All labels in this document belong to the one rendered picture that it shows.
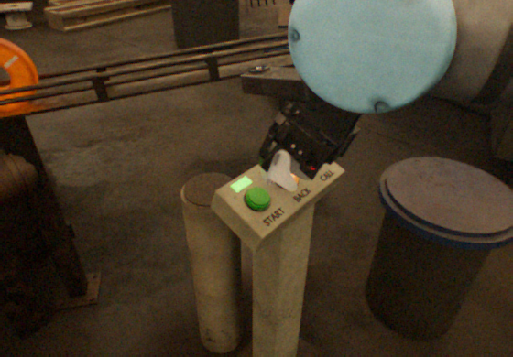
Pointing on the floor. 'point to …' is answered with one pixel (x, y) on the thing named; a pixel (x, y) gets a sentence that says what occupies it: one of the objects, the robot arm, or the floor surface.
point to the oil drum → (204, 8)
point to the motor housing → (27, 326)
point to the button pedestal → (277, 255)
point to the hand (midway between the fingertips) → (268, 174)
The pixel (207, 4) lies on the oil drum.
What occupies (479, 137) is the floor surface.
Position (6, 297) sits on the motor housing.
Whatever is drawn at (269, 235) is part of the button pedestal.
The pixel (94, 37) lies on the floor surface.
